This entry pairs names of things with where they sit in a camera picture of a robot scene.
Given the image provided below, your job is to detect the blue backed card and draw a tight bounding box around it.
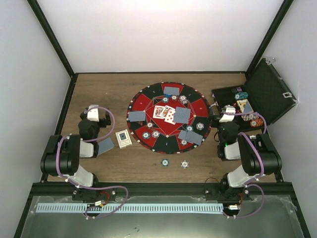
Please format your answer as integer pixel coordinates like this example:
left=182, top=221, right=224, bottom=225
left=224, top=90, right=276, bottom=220
left=178, top=130, right=188, bottom=140
left=127, top=111, right=146, bottom=122
left=163, top=86, right=180, bottom=95

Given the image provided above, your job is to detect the round red black poker mat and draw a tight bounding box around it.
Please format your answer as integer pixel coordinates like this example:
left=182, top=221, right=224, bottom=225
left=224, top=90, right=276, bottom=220
left=127, top=82, right=211, bottom=154

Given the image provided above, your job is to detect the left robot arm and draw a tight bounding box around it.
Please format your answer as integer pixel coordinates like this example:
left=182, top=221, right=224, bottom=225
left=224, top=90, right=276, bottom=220
left=40, top=105, right=115, bottom=200

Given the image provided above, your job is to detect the purple white chip stack in case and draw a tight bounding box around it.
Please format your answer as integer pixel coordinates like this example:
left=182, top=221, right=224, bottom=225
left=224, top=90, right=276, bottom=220
left=241, top=113, right=260, bottom=121

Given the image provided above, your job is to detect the blue white poker chip stack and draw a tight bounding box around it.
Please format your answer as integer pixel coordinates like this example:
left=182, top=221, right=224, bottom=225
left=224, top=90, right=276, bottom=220
left=180, top=160, right=189, bottom=169

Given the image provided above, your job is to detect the king of hearts card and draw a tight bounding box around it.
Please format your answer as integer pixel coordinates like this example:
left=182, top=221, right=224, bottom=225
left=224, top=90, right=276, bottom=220
left=153, top=106, right=164, bottom=119

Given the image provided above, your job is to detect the teal chip stack in case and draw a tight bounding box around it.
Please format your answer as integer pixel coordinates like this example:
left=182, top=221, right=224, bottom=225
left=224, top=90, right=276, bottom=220
left=235, top=92, right=249, bottom=100

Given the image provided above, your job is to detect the white card box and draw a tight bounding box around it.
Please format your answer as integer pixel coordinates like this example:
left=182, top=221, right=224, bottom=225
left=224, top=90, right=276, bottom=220
left=115, top=129, right=132, bottom=149

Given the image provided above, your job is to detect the light blue slotted cable duct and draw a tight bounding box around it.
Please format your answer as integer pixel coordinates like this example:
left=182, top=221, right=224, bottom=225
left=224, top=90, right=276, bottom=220
left=36, top=203, right=223, bottom=214

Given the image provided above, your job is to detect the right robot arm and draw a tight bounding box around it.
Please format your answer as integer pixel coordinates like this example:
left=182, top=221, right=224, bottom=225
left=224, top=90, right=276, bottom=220
left=209, top=105, right=282, bottom=200

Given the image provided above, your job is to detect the red pips number card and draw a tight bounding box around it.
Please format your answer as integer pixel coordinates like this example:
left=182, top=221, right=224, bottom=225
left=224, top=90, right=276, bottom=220
left=164, top=109, right=175, bottom=124

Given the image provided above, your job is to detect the black poker case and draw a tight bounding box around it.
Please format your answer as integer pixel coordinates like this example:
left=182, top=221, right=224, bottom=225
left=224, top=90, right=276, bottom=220
left=211, top=58, right=297, bottom=125

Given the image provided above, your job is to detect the blue backed card deck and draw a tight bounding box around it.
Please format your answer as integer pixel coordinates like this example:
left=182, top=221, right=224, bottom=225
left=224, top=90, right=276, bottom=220
left=98, top=138, right=114, bottom=156

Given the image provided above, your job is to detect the teal chip on table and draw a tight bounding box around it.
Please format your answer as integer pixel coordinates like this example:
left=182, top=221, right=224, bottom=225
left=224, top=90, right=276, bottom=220
left=161, top=159, right=169, bottom=167

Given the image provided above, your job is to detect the orange chip stack in case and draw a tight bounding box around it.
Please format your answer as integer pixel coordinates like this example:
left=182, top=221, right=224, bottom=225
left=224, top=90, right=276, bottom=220
left=250, top=118, right=264, bottom=127

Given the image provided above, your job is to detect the blue backed card top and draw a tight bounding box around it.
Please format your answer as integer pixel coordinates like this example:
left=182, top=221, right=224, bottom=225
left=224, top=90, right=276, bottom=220
left=163, top=86, right=180, bottom=95

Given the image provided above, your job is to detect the white chip stack mat top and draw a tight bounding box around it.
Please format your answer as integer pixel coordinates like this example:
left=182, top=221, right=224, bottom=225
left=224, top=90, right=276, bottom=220
left=179, top=95, right=188, bottom=105

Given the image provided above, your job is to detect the teal poker chip stack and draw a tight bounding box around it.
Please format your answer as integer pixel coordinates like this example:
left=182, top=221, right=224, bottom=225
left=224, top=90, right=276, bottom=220
left=142, top=132, right=151, bottom=139

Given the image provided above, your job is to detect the white chip stack mat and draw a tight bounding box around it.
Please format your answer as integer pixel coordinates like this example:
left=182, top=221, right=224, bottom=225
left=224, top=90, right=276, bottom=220
left=179, top=95, right=188, bottom=105
left=196, top=122, right=205, bottom=130

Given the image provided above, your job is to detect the card deck in case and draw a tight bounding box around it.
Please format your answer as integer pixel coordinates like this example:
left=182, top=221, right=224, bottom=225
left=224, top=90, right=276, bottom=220
left=237, top=99, right=254, bottom=113

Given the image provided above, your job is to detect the teal chip stack mat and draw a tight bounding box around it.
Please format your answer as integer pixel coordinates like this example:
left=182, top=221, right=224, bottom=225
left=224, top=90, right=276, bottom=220
left=186, top=125, right=193, bottom=131

